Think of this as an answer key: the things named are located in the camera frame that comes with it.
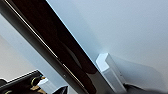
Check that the white wardrobe body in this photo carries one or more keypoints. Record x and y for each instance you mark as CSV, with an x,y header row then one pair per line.
x,y
50,20

